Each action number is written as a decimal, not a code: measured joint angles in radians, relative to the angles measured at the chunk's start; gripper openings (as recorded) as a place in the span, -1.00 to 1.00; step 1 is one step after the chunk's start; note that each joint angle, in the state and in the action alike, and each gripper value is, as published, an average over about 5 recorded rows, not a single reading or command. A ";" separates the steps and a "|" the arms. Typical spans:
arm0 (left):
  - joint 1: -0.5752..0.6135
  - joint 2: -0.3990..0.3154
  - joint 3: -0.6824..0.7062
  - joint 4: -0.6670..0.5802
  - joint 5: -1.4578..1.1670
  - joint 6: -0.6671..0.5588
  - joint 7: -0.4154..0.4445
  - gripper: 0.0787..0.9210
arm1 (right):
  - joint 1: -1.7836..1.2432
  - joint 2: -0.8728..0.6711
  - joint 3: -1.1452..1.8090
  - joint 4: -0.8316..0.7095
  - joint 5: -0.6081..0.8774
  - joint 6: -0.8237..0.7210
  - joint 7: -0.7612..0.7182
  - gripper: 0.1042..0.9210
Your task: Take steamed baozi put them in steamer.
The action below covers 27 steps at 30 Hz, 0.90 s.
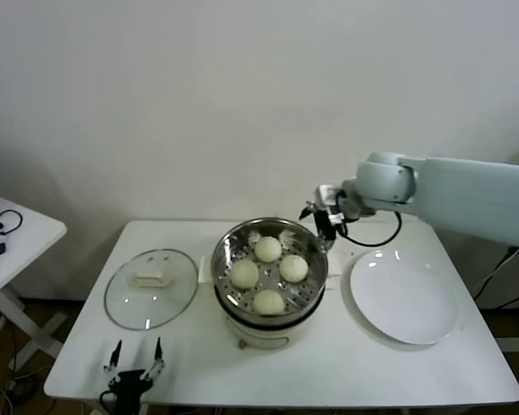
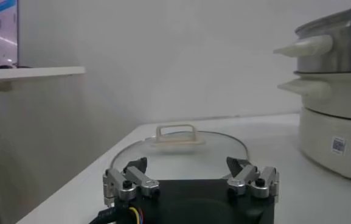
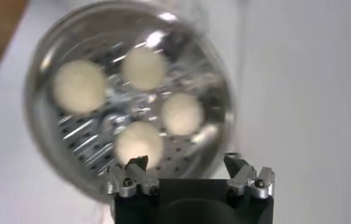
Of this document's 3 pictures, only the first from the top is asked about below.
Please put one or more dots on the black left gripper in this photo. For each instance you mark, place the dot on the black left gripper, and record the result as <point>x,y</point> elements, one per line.
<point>129,382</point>

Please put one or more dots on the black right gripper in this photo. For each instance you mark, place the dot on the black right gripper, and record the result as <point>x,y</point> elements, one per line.
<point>328,222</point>

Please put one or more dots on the white steamed baozi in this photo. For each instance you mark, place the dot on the white steamed baozi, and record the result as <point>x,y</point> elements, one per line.
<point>244,275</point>
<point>268,249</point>
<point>268,301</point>
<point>293,268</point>

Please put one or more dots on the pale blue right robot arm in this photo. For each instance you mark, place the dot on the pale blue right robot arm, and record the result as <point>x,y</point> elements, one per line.
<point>467,194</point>

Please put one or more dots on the stainless steel steamer basket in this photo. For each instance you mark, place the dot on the stainless steel steamer basket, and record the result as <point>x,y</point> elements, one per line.
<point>315,268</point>

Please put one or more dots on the white round plate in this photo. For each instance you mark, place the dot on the white round plate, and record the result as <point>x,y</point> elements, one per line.
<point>402,298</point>

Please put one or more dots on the cream electric cooking pot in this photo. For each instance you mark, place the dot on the cream electric cooking pot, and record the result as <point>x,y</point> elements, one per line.
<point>264,337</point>

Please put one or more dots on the white side table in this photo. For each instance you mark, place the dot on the white side table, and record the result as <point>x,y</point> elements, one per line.
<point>30,233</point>

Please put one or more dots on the white furniture foot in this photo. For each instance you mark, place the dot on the white furniture foot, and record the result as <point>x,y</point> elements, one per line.
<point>517,339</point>

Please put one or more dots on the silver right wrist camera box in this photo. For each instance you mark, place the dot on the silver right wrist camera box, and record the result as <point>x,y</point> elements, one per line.
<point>326,193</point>

